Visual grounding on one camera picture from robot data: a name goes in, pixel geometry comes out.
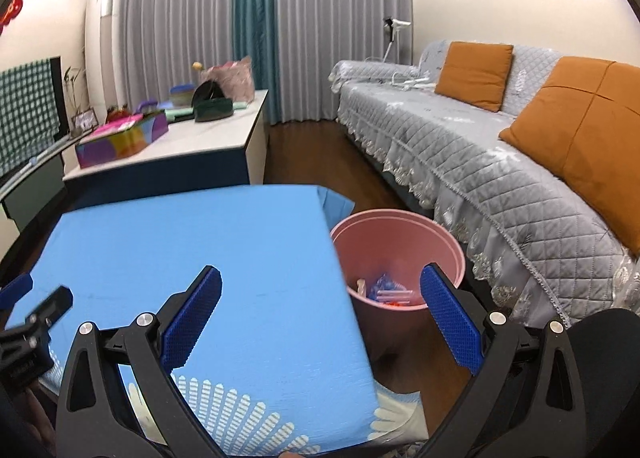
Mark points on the black television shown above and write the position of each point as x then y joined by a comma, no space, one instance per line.
60,98

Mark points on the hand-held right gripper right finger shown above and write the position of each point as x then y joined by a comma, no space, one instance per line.
450,323

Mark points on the teal curtain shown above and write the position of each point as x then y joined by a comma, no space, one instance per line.
255,13

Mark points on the blue table mat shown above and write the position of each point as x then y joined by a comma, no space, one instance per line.
200,238

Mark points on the grey curtain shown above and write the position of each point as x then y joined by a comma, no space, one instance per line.
170,13
340,3

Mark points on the orange cushion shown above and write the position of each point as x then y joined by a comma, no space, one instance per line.
585,138
475,75

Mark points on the tv stand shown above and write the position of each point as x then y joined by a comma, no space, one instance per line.
30,198

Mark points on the red wall decoration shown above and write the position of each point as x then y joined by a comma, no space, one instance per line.
10,13

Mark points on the dark purple patterned packet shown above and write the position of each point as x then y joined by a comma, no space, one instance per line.
386,282

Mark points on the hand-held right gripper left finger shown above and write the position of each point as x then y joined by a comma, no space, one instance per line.
192,323

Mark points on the grey quilted sofa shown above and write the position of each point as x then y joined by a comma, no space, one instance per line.
450,148

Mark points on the green checked cloth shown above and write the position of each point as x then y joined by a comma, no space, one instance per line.
25,113

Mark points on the white tower air conditioner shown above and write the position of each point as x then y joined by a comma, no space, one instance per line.
100,48

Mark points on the white top coffee table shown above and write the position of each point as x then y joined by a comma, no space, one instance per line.
210,138

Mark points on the stack of coloured bowls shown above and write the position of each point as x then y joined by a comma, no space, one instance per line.
181,95

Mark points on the pink quilted basket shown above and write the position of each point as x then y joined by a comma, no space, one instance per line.
235,78

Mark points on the black hat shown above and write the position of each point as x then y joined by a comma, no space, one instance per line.
206,90

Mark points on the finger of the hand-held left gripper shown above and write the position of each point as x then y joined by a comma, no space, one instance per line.
50,310
15,290

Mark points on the lavender foam net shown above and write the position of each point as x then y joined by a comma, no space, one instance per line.
395,295

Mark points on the small photo frame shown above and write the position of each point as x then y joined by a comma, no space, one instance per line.
84,122

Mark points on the multicoloured box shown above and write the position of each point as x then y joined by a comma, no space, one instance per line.
120,140

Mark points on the dark green bowl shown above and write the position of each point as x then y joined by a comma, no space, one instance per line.
214,110

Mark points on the pink plastic bin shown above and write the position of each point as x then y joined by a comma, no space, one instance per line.
400,238

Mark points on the person's dark trouser leg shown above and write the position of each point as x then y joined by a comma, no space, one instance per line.
610,363

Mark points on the thin green plant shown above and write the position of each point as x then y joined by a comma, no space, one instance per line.
74,88

